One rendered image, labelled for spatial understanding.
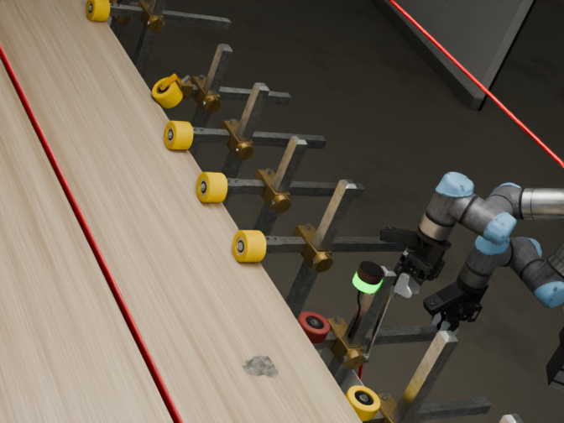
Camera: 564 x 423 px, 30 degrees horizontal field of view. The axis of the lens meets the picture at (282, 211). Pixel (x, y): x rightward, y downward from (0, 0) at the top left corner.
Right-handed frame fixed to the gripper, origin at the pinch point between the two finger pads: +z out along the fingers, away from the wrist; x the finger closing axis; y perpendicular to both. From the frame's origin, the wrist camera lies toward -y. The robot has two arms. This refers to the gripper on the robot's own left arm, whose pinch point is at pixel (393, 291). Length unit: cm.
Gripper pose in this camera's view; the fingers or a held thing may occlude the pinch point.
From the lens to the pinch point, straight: 259.3
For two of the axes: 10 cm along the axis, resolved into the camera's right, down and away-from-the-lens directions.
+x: 6.5, -1.9, 7.4
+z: -3.3, 8.0, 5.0
